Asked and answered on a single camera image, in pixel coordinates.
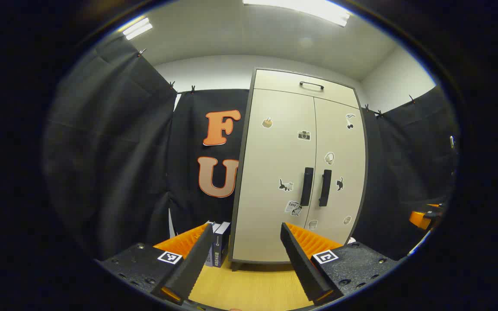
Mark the beige double-door shoe cabinet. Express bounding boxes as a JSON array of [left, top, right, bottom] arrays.
[[228, 67, 368, 270]]

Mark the small ceiling light panel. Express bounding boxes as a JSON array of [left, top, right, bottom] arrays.
[[121, 17, 153, 41]]

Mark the black backdrop cloth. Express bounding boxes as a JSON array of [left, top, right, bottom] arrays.
[[44, 37, 459, 262]]

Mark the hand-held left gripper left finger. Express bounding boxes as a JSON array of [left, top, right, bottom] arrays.
[[96, 222, 215, 305]]

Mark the beige cabinet door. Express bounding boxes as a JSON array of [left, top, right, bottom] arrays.
[[305, 97, 367, 247], [232, 89, 316, 263]]

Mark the beige cabinet drawer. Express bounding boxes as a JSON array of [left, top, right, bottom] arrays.
[[253, 69, 360, 108]]

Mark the dark blue book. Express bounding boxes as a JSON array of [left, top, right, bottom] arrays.
[[213, 222, 231, 268]]

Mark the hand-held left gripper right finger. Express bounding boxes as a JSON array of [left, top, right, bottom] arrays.
[[280, 222, 405, 306]]

